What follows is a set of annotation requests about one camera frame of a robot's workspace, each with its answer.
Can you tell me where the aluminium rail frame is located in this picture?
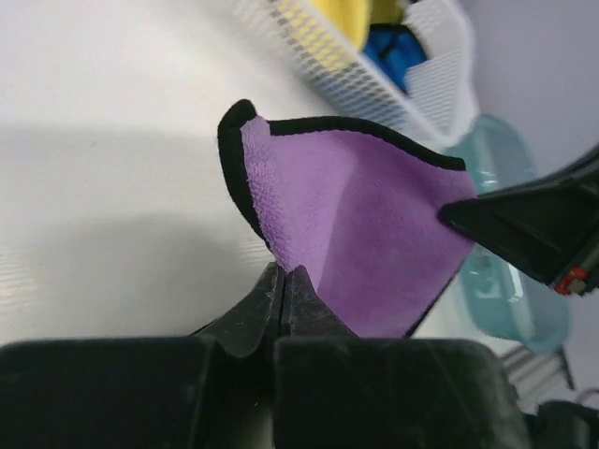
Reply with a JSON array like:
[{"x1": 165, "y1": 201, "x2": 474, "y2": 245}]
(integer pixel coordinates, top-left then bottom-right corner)
[{"x1": 500, "y1": 345, "x2": 591, "y2": 414}]

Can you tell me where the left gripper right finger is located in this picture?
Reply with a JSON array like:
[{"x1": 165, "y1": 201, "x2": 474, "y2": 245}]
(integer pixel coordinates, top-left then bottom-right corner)
[{"x1": 279, "y1": 266, "x2": 357, "y2": 338}]

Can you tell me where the blue towel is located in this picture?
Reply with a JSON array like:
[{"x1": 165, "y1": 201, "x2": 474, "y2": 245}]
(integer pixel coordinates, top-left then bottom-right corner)
[{"x1": 363, "y1": 23, "x2": 429, "y2": 94}]

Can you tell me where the blue translucent plastic tray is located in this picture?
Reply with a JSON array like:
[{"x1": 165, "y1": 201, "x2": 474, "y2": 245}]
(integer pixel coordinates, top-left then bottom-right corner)
[{"x1": 442, "y1": 111, "x2": 573, "y2": 356}]

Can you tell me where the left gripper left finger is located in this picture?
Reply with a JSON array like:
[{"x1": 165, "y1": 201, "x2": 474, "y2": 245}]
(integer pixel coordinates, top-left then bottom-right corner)
[{"x1": 193, "y1": 262, "x2": 285, "y2": 358}]

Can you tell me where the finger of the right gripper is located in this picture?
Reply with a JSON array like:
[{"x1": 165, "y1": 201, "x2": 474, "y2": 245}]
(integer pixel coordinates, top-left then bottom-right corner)
[{"x1": 438, "y1": 147, "x2": 598, "y2": 296}]

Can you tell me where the white plastic basket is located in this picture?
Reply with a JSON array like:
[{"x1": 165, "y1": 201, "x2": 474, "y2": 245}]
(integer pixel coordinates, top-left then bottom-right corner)
[{"x1": 228, "y1": 1, "x2": 478, "y2": 149}]

